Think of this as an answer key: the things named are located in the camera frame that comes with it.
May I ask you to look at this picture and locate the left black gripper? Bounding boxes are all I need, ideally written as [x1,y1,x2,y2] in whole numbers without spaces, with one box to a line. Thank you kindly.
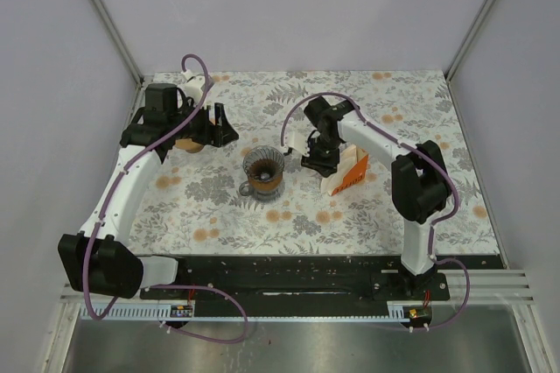
[169,97,238,147]

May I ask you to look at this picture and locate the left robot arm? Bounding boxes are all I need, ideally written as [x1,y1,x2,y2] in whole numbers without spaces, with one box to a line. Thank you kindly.
[58,77,239,299]

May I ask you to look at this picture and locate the floral table mat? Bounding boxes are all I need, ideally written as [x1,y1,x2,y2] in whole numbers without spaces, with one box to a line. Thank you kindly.
[129,70,499,255]

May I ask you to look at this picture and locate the white slotted cable duct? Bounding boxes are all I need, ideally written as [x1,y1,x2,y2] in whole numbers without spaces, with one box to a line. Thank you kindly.
[79,302,412,322]

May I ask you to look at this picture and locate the dark wooden dripper ring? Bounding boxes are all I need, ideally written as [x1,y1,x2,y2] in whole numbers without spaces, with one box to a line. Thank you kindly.
[248,160,284,198]

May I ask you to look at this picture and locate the purple cable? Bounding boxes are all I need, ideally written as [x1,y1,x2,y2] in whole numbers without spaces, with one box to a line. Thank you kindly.
[82,53,251,343]
[279,92,472,334]

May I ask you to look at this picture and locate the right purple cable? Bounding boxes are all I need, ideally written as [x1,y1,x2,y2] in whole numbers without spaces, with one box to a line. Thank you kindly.
[279,92,472,334]

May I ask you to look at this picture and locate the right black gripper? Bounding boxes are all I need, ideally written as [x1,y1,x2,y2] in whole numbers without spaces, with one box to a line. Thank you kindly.
[301,135,341,180]

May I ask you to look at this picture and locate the orange coffee filter box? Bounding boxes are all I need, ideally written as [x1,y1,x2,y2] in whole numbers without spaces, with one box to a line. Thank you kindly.
[330,153,369,196]

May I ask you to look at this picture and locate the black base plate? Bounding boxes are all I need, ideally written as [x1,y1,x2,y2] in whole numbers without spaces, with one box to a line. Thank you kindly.
[139,253,451,317]

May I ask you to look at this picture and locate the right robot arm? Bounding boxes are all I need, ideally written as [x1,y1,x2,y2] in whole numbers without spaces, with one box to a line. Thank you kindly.
[301,95,457,299]

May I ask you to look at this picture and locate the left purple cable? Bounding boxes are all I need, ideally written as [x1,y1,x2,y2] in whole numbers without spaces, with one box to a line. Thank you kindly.
[82,53,251,343]

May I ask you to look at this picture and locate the aluminium rail frame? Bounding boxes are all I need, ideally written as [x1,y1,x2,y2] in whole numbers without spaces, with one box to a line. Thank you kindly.
[60,269,534,306]

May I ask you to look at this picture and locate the grey plastic dripper cone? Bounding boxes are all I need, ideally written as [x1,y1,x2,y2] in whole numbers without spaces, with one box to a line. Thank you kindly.
[242,145,284,177]

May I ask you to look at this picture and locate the clear glass dripper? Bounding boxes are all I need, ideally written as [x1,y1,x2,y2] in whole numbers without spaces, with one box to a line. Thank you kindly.
[238,172,284,202]

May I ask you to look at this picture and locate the light wooden dripper ring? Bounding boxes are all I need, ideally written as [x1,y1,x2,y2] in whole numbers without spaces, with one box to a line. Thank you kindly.
[174,138,207,154]

